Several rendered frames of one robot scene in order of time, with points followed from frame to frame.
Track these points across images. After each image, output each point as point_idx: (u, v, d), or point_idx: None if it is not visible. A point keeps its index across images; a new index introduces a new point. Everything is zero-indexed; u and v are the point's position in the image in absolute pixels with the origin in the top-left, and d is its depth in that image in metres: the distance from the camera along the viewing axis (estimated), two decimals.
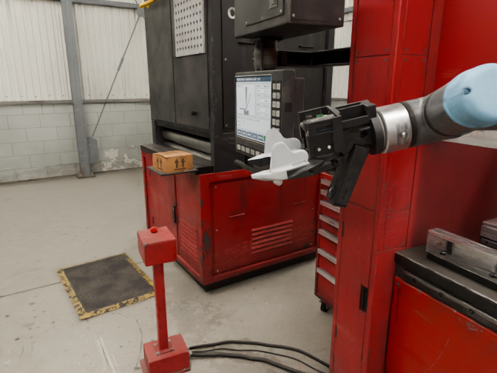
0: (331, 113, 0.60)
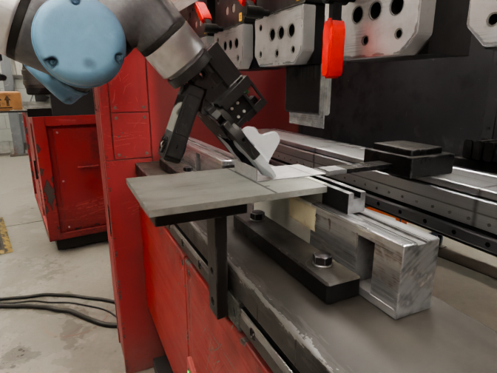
0: (237, 80, 0.57)
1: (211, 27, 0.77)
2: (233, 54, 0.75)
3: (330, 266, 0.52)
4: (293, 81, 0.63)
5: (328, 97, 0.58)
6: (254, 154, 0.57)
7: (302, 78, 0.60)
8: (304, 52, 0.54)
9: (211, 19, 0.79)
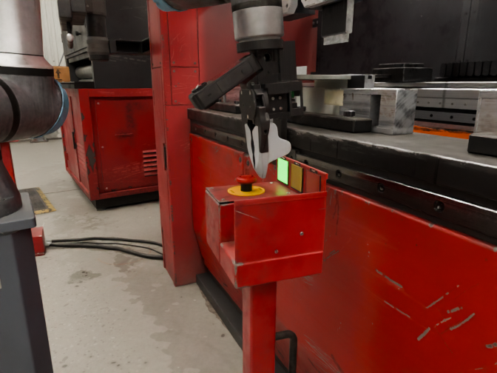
0: None
1: None
2: (282, 4, 1.10)
3: (353, 117, 0.87)
4: (327, 15, 0.98)
5: (351, 21, 0.93)
6: (264, 149, 0.59)
7: (334, 11, 0.95)
8: None
9: None
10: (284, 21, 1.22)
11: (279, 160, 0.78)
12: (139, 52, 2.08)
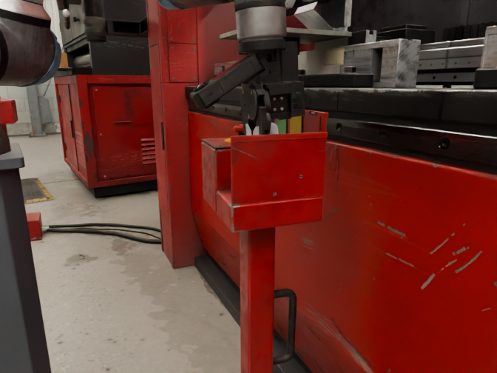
0: None
1: None
2: None
3: (355, 72, 0.84)
4: (325, 8, 0.98)
5: (350, 14, 0.92)
6: None
7: (333, 4, 0.95)
8: None
9: None
10: None
11: None
12: (137, 33, 2.06)
